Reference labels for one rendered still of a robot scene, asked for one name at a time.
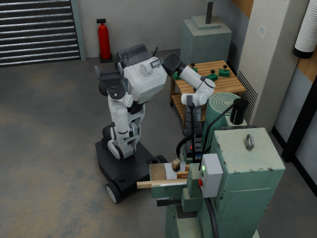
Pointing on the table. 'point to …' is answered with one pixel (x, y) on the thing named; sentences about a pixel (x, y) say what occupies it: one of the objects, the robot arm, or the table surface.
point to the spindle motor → (221, 105)
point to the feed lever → (192, 130)
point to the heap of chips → (158, 172)
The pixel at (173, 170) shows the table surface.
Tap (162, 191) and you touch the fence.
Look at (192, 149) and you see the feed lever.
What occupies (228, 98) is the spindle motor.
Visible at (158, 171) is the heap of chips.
